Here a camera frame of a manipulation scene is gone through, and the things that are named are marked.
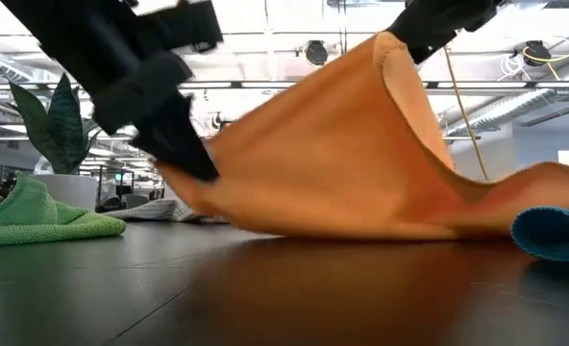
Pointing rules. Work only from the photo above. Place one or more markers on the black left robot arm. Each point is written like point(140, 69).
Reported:
point(73, 38)

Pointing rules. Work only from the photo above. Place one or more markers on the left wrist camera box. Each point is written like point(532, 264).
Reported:
point(183, 26)

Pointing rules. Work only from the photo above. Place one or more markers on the green microfiber towel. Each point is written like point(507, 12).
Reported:
point(34, 221)

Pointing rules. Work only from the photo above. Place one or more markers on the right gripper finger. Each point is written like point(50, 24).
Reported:
point(428, 29)

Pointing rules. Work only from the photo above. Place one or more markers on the orange microfiber towel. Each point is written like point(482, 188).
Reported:
point(323, 168)

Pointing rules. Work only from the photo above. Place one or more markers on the long ceiling light rail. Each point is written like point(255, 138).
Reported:
point(246, 85)

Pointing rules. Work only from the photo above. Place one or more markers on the blue microfiber towel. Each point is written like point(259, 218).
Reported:
point(553, 235)

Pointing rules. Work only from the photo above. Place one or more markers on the white grey microfiber towel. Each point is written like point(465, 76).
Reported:
point(159, 210)

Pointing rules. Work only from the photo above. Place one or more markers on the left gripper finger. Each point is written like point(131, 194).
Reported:
point(179, 144)

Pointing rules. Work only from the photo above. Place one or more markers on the artificial green plant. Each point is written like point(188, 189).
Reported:
point(58, 130)

